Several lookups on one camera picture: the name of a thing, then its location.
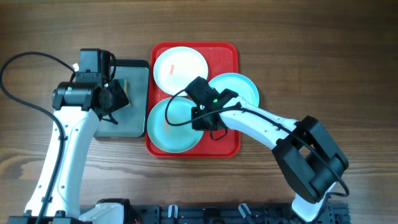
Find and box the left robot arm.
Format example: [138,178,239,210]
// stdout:
[8,80,129,223]

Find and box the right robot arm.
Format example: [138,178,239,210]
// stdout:
[185,86,349,222]

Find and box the green yellow sponge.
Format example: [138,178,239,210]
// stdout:
[118,79,130,106]

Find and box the black tray with water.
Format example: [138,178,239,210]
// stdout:
[94,59,149,138]

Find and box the red plastic tray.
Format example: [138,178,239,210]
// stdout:
[145,41,241,159]

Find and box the white round plate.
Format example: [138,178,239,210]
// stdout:
[153,47,209,95]

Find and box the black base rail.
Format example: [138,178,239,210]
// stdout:
[79,202,351,224]

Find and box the teal plate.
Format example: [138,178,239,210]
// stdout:
[147,97,204,153]
[209,73,260,106]

